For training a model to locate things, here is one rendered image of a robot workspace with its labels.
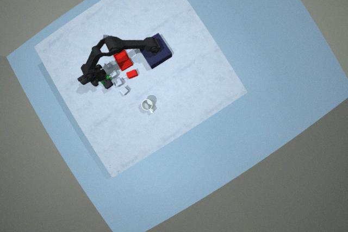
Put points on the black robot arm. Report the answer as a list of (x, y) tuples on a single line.
[(114, 45)]

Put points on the white mug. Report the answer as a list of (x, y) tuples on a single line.
[(147, 104)]

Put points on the red block with white cylindrical pin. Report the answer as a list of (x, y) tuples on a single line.
[(131, 74)]

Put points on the red tray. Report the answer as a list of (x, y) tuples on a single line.
[(123, 60)]

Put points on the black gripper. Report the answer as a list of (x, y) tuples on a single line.
[(107, 82)]

